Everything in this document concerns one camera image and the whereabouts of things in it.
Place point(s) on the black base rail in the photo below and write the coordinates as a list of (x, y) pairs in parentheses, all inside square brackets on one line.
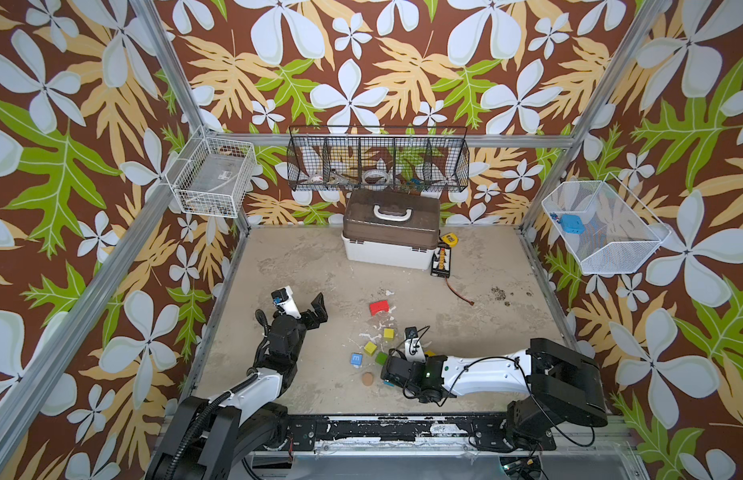
[(401, 431)]

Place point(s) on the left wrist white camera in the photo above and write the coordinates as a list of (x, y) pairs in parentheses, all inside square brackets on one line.
[(284, 302)]

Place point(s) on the red wood block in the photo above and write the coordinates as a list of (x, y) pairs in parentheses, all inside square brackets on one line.
[(379, 307)]

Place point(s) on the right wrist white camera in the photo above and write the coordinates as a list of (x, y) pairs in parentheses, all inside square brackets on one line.
[(412, 348)]

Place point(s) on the white wire basket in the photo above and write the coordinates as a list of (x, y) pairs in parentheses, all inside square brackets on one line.
[(621, 232), (212, 175)]

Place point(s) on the black battery pack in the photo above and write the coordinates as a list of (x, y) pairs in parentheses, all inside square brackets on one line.
[(441, 262)]

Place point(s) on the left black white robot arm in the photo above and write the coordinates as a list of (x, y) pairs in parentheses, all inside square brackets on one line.
[(206, 437)]

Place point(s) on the yellow connector plug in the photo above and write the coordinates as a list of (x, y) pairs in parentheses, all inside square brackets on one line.
[(450, 239)]

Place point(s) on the white wire basket right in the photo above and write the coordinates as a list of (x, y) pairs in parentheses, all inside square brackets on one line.
[(621, 232)]

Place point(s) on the white wire basket left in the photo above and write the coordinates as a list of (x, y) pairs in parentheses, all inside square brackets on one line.
[(212, 175)]

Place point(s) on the wrist white camera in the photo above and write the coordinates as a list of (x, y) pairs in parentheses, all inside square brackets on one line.
[(412, 348), (284, 302)]

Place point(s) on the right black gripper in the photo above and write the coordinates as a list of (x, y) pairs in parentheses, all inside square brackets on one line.
[(389, 368)]

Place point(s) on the blue letter cube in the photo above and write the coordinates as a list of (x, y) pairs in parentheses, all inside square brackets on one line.
[(357, 360)]

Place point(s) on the blue object in basket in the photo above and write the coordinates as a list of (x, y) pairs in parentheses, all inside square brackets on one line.
[(571, 224)]

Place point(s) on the black wire basket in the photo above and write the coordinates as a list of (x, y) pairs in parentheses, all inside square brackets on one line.
[(408, 159)]

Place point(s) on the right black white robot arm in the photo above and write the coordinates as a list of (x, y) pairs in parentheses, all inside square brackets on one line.
[(559, 385)]

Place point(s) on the yellow-green cube lower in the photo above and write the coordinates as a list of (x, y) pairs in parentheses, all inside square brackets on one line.
[(370, 348)]

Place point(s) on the brown lid storage box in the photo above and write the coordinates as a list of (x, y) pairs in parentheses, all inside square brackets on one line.
[(391, 229)]

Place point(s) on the green wood cube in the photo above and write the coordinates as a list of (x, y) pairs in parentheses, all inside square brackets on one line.
[(381, 358)]

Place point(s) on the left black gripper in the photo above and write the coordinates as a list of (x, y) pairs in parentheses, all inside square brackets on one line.
[(319, 312)]

